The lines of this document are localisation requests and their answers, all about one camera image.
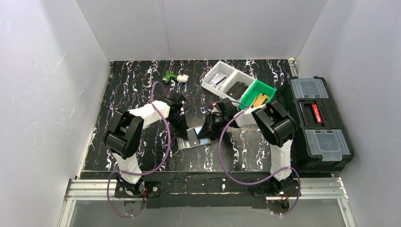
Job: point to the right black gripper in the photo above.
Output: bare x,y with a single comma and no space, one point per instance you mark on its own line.
212,126

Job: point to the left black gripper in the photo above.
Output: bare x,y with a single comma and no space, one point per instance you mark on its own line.
181,124

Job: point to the credit card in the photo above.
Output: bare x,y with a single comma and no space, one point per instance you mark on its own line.
192,138

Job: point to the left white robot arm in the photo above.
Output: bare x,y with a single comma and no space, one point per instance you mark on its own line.
124,132

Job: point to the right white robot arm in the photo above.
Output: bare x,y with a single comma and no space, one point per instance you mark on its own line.
277,126

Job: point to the cards in white bin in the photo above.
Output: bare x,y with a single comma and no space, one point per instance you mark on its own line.
218,80

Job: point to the green white pipe fitting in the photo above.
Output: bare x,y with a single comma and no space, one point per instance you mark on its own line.
179,78

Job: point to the black item in bin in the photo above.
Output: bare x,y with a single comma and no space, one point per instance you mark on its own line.
237,90

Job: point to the white two-compartment bin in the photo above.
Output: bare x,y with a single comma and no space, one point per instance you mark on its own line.
234,75

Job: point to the yellow item in green bin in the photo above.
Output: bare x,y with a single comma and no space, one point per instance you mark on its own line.
260,100

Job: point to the green plastic bin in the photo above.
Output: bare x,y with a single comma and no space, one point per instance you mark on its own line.
254,90

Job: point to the black tool box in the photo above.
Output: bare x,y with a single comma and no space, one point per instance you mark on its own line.
321,144

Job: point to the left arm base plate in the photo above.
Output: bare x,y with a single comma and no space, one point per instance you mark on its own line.
143,189

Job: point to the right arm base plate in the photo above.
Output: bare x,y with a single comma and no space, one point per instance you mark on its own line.
274,188

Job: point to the aluminium frame rail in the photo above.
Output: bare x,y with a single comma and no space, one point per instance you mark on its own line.
213,202

